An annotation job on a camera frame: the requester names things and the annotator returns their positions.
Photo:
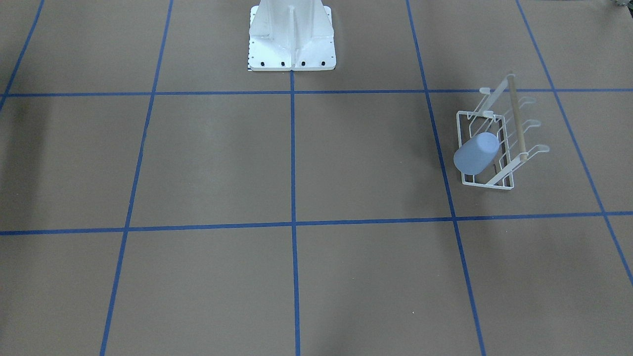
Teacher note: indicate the white wire cup holder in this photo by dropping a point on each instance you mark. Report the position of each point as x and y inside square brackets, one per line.
[500, 112]

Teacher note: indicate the light blue plastic cup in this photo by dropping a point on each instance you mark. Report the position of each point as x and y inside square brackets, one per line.
[477, 153]

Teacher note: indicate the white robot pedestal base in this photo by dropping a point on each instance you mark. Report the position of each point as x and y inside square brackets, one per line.
[291, 35]

